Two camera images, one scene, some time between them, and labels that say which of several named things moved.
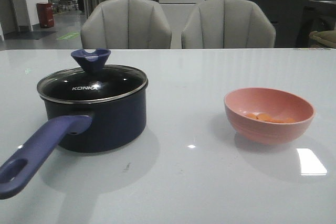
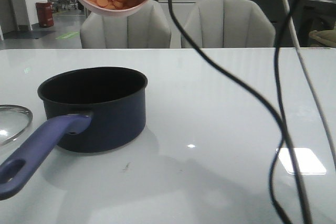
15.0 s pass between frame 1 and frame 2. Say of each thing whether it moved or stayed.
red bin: stayed
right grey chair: stayed
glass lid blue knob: moved
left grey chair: stayed
